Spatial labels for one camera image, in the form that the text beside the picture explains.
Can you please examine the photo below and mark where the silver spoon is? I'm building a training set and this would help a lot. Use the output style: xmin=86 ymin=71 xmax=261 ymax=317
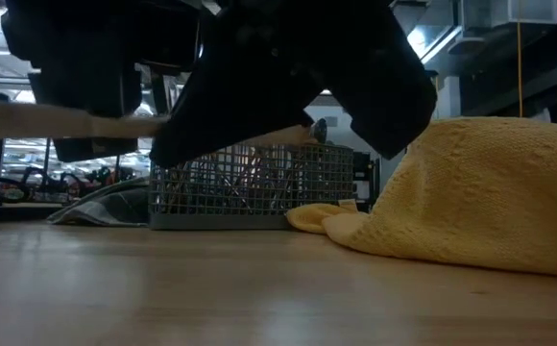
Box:
xmin=312 ymin=118 xmax=328 ymax=144

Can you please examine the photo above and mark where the black frame clamp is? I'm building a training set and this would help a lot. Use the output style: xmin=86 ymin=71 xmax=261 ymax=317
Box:
xmin=353 ymin=151 xmax=381 ymax=212

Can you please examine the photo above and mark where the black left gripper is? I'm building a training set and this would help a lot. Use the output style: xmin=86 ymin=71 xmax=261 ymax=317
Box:
xmin=0 ymin=0 xmax=202 ymax=164

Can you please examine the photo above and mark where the grey mesh silverware basket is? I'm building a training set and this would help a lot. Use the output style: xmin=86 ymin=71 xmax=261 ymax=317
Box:
xmin=147 ymin=138 xmax=356 ymax=231

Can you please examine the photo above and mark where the grey checked dish towel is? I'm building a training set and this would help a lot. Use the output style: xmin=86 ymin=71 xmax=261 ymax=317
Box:
xmin=45 ymin=177 xmax=151 ymax=228

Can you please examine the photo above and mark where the yellow terry towel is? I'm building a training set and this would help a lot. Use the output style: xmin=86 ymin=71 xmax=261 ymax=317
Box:
xmin=285 ymin=116 xmax=557 ymax=280

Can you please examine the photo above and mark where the white ceiling box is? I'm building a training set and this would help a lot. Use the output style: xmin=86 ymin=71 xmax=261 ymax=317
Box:
xmin=460 ymin=0 xmax=557 ymax=28

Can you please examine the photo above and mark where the yellow hanging cable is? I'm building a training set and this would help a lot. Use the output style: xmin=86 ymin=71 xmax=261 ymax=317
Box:
xmin=515 ymin=21 xmax=524 ymax=119

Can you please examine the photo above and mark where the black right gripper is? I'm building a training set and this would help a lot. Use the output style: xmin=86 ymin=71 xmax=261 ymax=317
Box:
xmin=148 ymin=0 xmax=439 ymax=169

